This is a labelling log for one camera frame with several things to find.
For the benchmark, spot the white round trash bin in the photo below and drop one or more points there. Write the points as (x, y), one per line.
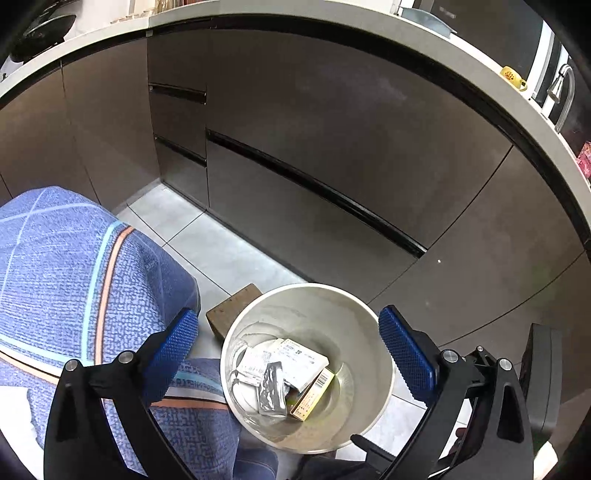
(308, 327)

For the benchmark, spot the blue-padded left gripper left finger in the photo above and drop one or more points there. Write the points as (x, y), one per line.
(162, 353)

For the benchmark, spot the blue plaid tablecloth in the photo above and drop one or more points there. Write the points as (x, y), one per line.
(77, 284)

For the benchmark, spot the dark kitchen cabinets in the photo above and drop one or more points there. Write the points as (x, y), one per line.
(341, 164)

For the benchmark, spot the brown cardboard box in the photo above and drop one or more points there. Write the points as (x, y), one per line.
(222, 316)

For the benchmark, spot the black wok pan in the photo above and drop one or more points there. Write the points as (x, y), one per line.
(41, 38)

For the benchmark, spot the pink package on counter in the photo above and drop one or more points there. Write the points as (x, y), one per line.
(584, 160)

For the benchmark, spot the small tan barcode box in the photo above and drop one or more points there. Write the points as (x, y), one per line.
(301, 404)

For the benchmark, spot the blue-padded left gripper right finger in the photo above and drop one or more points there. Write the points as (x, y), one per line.
(414, 353)

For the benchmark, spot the yellow mug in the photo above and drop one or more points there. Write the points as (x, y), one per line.
(514, 78)

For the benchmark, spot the blue grey cloth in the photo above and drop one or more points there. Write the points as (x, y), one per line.
(427, 20)

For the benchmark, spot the silver foil blister pack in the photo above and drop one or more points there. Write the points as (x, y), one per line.
(272, 392)

